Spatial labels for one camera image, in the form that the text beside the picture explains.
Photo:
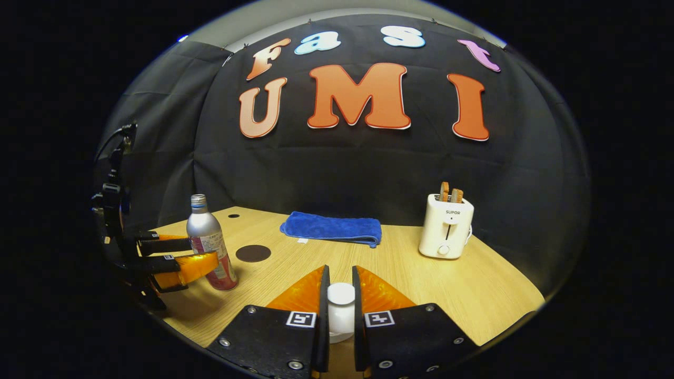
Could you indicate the white teacup lid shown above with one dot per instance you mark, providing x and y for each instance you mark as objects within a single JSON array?
[{"x": 341, "y": 302}]

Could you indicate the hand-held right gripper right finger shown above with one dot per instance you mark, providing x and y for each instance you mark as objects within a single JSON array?
[{"x": 410, "y": 337}]

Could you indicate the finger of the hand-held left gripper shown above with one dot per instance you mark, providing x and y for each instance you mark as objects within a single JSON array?
[
  {"x": 163, "y": 246},
  {"x": 184, "y": 268}
]

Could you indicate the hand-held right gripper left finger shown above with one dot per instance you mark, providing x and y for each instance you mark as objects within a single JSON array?
[{"x": 274, "y": 337}]

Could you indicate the dark brown round coaster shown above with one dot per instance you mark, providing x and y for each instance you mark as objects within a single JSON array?
[{"x": 253, "y": 253}]

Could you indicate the silver water bottle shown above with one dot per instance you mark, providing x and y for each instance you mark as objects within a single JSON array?
[{"x": 202, "y": 229}]

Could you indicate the black backdrop cloth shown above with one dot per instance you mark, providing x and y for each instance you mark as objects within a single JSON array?
[{"x": 342, "y": 168}]

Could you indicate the blue folded towel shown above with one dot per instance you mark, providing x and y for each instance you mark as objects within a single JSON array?
[{"x": 331, "y": 227}]

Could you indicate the cream white toaster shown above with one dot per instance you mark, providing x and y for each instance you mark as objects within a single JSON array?
[{"x": 445, "y": 229}]

